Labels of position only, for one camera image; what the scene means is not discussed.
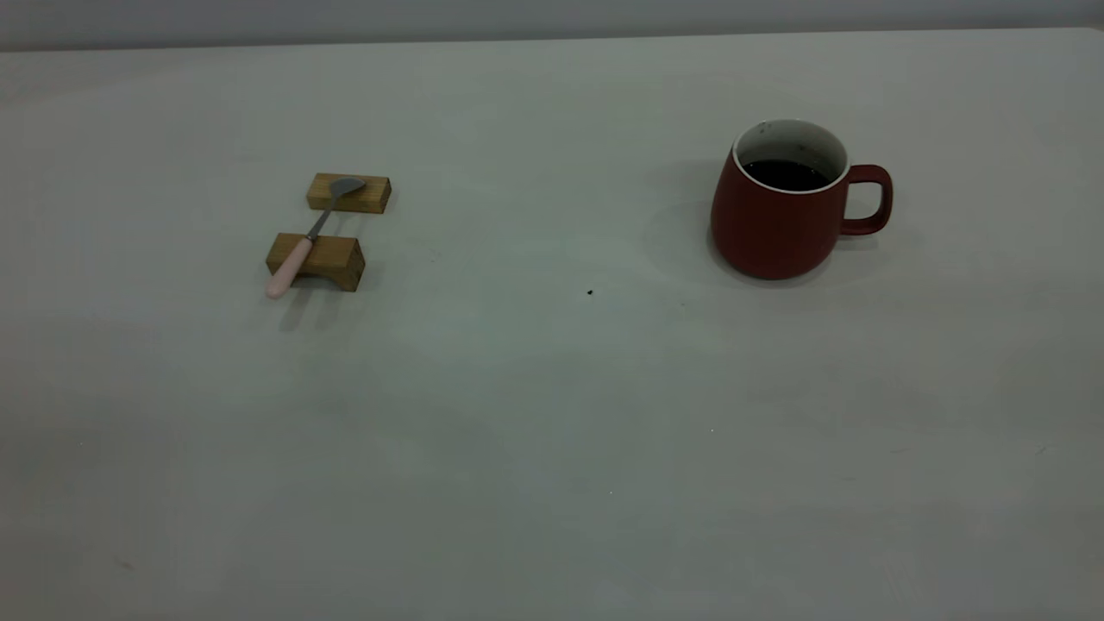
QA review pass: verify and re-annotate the red ceramic mug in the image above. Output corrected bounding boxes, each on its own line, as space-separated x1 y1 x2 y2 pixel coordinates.
710 118 894 281

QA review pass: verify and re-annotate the dark coffee liquid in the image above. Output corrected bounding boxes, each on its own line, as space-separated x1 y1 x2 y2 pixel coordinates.
743 160 831 192

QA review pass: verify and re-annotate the pink handled metal spoon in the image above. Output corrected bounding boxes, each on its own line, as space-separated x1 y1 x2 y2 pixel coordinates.
265 176 367 300

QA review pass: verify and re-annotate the flat rectangular wooden block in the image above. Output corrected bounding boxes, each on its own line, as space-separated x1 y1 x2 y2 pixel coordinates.
306 172 392 215

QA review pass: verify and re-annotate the arch shaped wooden block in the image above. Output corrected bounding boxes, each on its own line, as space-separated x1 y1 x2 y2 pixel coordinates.
265 232 367 292

